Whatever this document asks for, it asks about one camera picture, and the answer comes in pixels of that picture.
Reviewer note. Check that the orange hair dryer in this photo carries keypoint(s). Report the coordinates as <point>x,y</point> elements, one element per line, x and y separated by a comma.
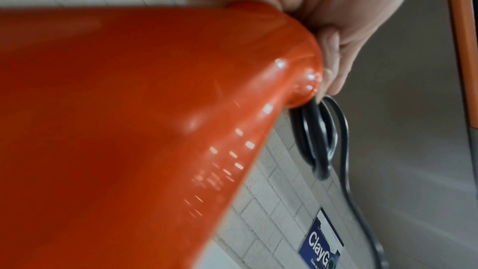
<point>130,114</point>

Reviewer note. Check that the orange wall trim strip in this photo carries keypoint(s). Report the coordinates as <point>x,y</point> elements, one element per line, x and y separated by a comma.
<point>463,40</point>

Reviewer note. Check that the purple wall poster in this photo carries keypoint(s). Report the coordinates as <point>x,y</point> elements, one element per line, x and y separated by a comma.
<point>321,244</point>

